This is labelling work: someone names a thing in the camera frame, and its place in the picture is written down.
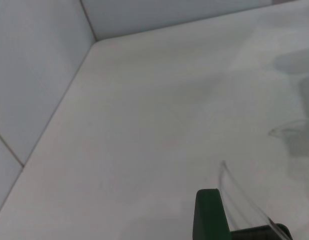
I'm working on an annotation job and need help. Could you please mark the clear white glasses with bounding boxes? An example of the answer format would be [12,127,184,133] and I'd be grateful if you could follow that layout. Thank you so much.
[218,119,309,240]

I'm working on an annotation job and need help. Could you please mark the green glasses case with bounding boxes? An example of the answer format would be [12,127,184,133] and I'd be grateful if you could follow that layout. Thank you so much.
[192,187,293,240]

